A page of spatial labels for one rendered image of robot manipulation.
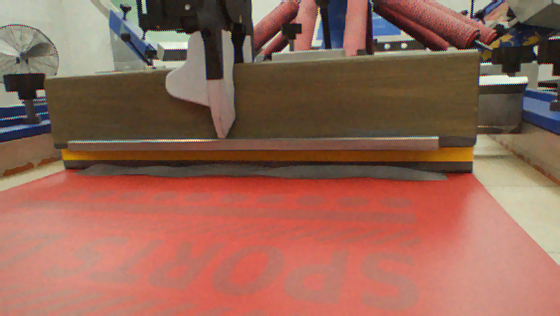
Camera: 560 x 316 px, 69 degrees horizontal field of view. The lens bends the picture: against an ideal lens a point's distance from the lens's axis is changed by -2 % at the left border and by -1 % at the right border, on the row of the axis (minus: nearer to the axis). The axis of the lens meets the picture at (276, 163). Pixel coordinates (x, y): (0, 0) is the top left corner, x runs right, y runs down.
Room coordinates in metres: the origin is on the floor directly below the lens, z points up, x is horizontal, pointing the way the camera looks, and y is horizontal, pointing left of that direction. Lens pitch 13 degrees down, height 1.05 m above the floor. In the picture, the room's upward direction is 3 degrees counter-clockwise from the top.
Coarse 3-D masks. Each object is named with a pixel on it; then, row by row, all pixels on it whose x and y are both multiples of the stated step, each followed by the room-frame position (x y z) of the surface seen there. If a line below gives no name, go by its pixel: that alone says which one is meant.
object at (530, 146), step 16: (528, 128) 0.35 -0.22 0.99; (544, 128) 0.32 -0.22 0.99; (0, 144) 0.42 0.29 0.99; (16, 144) 0.44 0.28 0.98; (32, 144) 0.46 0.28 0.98; (48, 144) 0.48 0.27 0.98; (512, 144) 0.39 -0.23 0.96; (528, 144) 0.35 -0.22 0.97; (544, 144) 0.31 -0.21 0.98; (0, 160) 0.41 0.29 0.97; (16, 160) 0.43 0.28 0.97; (32, 160) 0.45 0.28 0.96; (48, 160) 0.47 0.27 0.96; (528, 160) 0.35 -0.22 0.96; (544, 160) 0.31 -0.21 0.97; (0, 176) 0.41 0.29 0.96
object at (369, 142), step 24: (72, 144) 0.40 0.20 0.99; (96, 144) 0.39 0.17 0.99; (120, 144) 0.38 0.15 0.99; (144, 144) 0.38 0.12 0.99; (168, 144) 0.37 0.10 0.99; (192, 144) 0.36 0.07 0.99; (216, 144) 0.36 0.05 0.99; (240, 144) 0.35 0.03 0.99; (264, 144) 0.35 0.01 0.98; (288, 144) 0.34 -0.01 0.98; (312, 144) 0.34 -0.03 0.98; (336, 144) 0.33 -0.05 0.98; (360, 144) 0.33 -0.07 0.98; (384, 144) 0.32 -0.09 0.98; (408, 144) 0.32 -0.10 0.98; (432, 144) 0.31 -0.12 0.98
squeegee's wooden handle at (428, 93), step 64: (256, 64) 0.36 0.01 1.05; (320, 64) 0.35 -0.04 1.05; (384, 64) 0.33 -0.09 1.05; (448, 64) 0.32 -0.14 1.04; (64, 128) 0.42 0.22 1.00; (128, 128) 0.40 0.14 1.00; (192, 128) 0.38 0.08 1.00; (256, 128) 0.36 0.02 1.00; (320, 128) 0.35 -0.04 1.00; (384, 128) 0.33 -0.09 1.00; (448, 128) 0.32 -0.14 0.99
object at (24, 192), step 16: (48, 176) 0.40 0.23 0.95; (64, 176) 0.40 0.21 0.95; (80, 176) 0.40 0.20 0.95; (96, 176) 0.39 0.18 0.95; (112, 176) 0.39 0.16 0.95; (128, 176) 0.38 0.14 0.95; (144, 176) 0.38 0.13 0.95; (208, 176) 0.37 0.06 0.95; (224, 176) 0.36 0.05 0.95; (0, 192) 0.35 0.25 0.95; (16, 192) 0.35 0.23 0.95; (32, 192) 0.34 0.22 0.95; (48, 192) 0.34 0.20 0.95; (0, 208) 0.30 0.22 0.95
